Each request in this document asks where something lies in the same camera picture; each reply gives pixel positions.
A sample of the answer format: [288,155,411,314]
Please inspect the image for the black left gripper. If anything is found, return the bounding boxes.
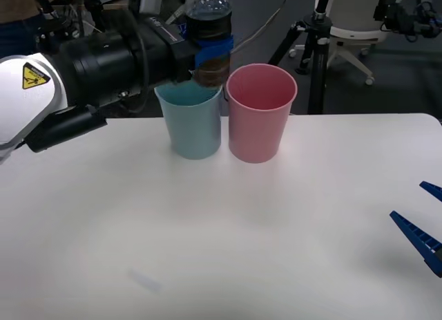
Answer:
[137,15,235,88]

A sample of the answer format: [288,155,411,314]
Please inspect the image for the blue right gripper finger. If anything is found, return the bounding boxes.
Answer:
[419,180,442,200]
[389,210,442,279]

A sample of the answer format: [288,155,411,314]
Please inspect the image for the plastic bottle dark label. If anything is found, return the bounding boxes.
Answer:
[184,0,234,90]

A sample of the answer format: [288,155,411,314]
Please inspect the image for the pale blue plastic bin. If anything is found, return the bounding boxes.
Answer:
[153,81,224,161]

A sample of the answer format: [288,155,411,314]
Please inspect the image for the black stand pole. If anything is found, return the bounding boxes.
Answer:
[82,0,106,34]

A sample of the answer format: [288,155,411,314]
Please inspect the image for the pink plastic bin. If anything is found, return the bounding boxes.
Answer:
[226,63,298,164]

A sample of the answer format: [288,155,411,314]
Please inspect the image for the black tripod silver collars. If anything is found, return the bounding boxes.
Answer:
[267,0,333,115]

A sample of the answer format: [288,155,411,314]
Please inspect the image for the white office chair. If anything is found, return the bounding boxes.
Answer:
[287,0,390,86]

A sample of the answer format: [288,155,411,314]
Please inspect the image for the black tripod blue clips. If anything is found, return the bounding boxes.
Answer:
[32,0,84,41]

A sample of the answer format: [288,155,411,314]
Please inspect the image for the person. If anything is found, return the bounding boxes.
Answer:
[0,0,48,60]

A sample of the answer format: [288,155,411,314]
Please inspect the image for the pale floor cable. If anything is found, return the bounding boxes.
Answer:
[230,0,298,57]

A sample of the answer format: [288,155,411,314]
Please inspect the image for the black device with cables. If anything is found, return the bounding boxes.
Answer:
[372,0,442,43]

